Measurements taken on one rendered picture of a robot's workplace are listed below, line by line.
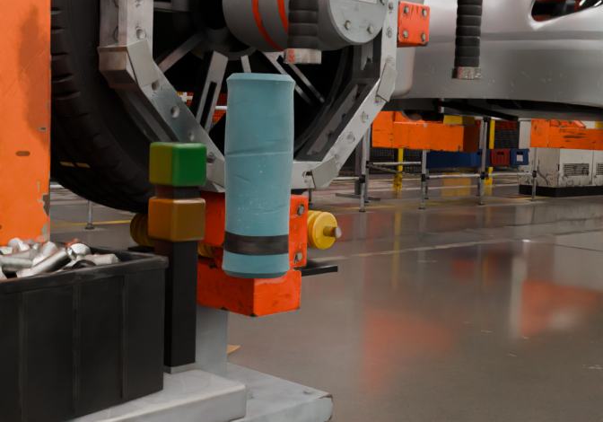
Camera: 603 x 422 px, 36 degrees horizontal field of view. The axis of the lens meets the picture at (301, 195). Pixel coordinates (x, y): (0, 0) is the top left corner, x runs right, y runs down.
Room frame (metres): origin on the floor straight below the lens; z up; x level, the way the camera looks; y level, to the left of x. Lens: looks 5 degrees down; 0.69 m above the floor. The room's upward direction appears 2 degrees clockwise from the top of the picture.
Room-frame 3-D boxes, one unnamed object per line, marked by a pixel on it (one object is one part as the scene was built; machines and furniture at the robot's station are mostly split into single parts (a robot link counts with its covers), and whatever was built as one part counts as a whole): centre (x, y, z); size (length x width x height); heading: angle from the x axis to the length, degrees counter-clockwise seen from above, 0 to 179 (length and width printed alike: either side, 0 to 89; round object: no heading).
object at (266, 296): (1.40, 0.09, 0.48); 0.16 x 0.12 x 0.17; 47
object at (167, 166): (0.85, 0.11, 0.64); 0.04 x 0.04 x 0.04; 47
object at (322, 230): (1.53, 0.05, 0.51); 0.29 x 0.06 x 0.06; 47
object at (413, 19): (1.61, -0.15, 0.85); 0.09 x 0.08 x 0.07; 137
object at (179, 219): (0.85, 0.11, 0.59); 0.04 x 0.04 x 0.04; 47
